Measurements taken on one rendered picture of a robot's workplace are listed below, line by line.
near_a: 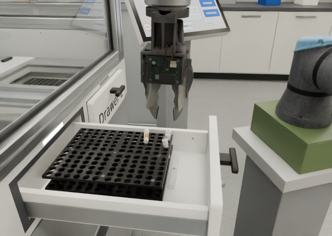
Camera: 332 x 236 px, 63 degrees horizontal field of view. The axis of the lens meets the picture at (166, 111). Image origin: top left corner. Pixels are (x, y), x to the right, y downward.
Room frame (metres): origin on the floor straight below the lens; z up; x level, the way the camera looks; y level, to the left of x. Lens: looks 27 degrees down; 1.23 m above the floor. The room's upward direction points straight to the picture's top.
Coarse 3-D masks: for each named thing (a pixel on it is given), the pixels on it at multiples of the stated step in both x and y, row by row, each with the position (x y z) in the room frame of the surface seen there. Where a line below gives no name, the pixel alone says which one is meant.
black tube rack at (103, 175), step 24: (96, 144) 0.50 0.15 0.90; (120, 144) 0.49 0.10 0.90; (144, 144) 0.49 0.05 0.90; (48, 168) 0.41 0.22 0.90; (72, 168) 0.41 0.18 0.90; (96, 168) 0.41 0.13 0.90; (120, 168) 0.41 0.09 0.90; (144, 168) 0.41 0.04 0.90; (168, 168) 0.45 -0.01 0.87; (72, 192) 0.38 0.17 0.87; (96, 192) 0.38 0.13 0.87; (120, 192) 0.38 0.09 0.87; (144, 192) 0.38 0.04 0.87
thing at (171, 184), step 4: (176, 156) 0.52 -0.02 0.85; (172, 160) 0.50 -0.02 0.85; (176, 160) 0.50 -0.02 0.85; (172, 164) 0.49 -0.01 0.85; (176, 164) 0.49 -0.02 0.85; (172, 168) 0.48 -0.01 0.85; (176, 168) 0.48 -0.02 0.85; (172, 172) 0.46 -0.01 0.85; (176, 172) 0.46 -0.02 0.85; (172, 176) 0.45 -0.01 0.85; (172, 180) 0.44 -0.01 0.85; (168, 184) 0.42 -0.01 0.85; (172, 184) 0.42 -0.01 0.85; (168, 188) 0.42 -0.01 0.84; (172, 188) 0.42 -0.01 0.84
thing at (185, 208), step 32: (96, 128) 0.59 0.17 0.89; (128, 128) 0.57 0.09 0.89; (160, 128) 0.57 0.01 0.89; (192, 160) 0.52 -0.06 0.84; (32, 192) 0.35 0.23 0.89; (64, 192) 0.35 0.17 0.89; (192, 192) 0.42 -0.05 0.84; (96, 224) 0.34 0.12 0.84; (128, 224) 0.33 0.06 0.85; (160, 224) 0.32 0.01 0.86; (192, 224) 0.31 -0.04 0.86
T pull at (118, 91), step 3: (114, 87) 0.80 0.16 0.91; (117, 87) 0.80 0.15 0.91; (120, 87) 0.79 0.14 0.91; (123, 87) 0.80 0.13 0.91; (111, 90) 0.77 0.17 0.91; (114, 90) 0.77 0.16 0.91; (117, 90) 0.77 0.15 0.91; (120, 90) 0.77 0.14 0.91; (123, 90) 0.80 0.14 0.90; (114, 93) 0.77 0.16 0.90; (117, 93) 0.75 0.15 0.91; (120, 93) 0.76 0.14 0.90; (117, 96) 0.75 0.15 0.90
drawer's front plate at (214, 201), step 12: (216, 120) 0.55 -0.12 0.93; (216, 132) 0.49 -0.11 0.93; (216, 144) 0.45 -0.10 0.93; (216, 156) 0.41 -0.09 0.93; (216, 168) 0.37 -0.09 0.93; (216, 180) 0.34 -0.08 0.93; (216, 192) 0.32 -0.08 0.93; (216, 204) 0.29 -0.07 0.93; (216, 216) 0.29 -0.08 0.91; (216, 228) 0.29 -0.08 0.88
